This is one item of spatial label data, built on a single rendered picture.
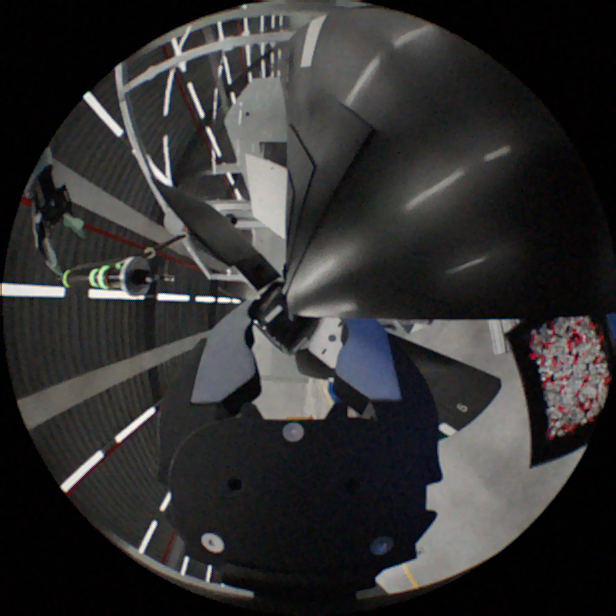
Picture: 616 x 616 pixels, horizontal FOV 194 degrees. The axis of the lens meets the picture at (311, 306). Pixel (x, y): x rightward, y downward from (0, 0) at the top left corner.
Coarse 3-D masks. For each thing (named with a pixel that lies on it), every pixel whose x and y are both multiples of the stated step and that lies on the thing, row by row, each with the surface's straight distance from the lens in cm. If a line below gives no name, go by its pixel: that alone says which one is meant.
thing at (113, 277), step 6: (108, 270) 42; (114, 270) 41; (120, 270) 39; (138, 270) 36; (144, 270) 35; (108, 276) 42; (114, 276) 40; (132, 276) 36; (138, 276) 35; (144, 276) 34; (108, 282) 42; (114, 282) 40; (120, 282) 39; (138, 282) 35; (144, 282) 35
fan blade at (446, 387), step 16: (416, 352) 26; (432, 352) 26; (432, 368) 27; (448, 368) 27; (464, 368) 27; (432, 384) 28; (448, 384) 28; (464, 384) 28; (480, 384) 28; (496, 384) 29; (448, 400) 29; (464, 400) 29; (480, 400) 30; (448, 416) 31; (464, 416) 31
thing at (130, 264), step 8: (120, 264) 43; (128, 264) 35; (136, 264) 36; (144, 264) 38; (128, 272) 35; (120, 280) 35; (128, 280) 35; (128, 288) 35; (136, 288) 36; (144, 288) 38; (136, 296) 36
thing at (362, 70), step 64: (320, 64) 9; (384, 64) 5; (448, 64) 4; (320, 128) 7; (384, 128) 5; (448, 128) 4; (512, 128) 4; (320, 192) 7; (384, 192) 4; (448, 192) 3; (512, 192) 3; (576, 192) 3; (320, 256) 7; (384, 256) 4; (448, 256) 3; (512, 256) 3; (576, 256) 3
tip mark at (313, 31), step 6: (318, 18) 11; (324, 18) 10; (312, 24) 12; (318, 24) 11; (312, 30) 11; (318, 30) 10; (312, 36) 11; (306, 42) 11; (312, 42) 10; (306, 48) 11; (312, 48) 10; (306, 54) 11; (312, 54) 10; (306, 60) 10
